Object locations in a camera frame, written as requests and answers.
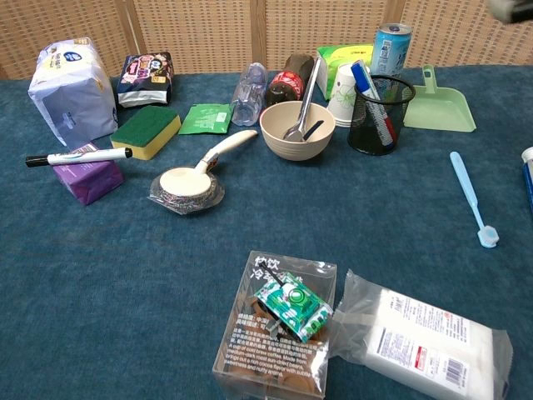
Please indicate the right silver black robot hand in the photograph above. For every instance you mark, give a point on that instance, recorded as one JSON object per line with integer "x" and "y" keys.
{"x": 514, "y": 9}

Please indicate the red-capped white marker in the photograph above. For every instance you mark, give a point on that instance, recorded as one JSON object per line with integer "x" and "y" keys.
{"x": 390, "y": 126}

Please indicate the blue-capped marker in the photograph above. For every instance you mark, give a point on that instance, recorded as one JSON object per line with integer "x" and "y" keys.
{"x": 361, "y": 77}

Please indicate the black mesh pen holder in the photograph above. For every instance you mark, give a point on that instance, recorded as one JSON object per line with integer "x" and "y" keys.
{"x": 366, "y": 137}

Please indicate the black-capped white marker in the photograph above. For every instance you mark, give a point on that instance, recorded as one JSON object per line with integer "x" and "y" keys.
{"x": 83, "y": 157}

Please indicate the light green dustpan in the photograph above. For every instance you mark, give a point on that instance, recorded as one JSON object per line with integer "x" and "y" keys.
{"x": 437, "y": 108}

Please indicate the blue drink can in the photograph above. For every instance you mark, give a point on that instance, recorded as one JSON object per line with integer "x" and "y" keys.
{"x": 387, "y": 50}

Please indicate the blue white tube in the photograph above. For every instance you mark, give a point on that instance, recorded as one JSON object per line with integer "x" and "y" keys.
{"x": 529, "y": 175}

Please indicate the light blue toothbrush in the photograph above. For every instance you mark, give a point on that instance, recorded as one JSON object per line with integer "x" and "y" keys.
{"x": 466, "y": 183}

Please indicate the green tissue box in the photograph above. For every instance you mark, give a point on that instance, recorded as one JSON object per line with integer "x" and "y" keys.
{"x": 333, "y": 62}

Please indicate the white paper cup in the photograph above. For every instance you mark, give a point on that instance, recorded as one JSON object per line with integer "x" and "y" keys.
{"x": 343, "y": 96}

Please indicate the metal spoon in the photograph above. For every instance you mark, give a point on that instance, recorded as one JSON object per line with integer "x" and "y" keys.
{"x": 307, "y": 104}

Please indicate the cola bottle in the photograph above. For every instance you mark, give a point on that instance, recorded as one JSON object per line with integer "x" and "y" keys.
{"x": 287, "y": 83}

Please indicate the beige bowl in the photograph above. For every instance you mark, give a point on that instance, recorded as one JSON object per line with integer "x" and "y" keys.
{"x": 291, "y": 148}

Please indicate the clear plastic bottle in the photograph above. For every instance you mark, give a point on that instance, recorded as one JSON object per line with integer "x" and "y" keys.
{"x": 248, "y": 96}

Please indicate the wicker folding screen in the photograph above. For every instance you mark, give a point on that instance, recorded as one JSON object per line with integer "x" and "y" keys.
{"x": 200, "y": 33}

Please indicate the green sachet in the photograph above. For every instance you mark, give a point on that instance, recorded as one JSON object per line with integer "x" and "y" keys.
{"x": 206, "y": 119}

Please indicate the white wipes plastic pack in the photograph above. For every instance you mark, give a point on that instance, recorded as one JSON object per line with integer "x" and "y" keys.
{"x": 416, "y": 341}

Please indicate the green toy tank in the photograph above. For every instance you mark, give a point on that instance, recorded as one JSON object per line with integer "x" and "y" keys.
{"x": 291, "y": 304}

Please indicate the dark snack bag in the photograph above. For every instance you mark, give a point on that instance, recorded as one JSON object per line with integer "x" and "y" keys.
{"x": 143, "y": 79}

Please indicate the green yellow sponge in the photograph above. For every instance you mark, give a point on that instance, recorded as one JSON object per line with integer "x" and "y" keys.
{"x": 143, "y": 125}

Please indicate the clear plastic coffee box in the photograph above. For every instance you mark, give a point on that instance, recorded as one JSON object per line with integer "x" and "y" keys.
{"x": 250, "y": 333}

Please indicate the white lavender tissue pack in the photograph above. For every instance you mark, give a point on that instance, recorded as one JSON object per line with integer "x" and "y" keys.
{"x": 71, "y": 91}

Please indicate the purple box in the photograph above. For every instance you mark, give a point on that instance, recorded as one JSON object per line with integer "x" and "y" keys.
{"x": 89, "y": 179}

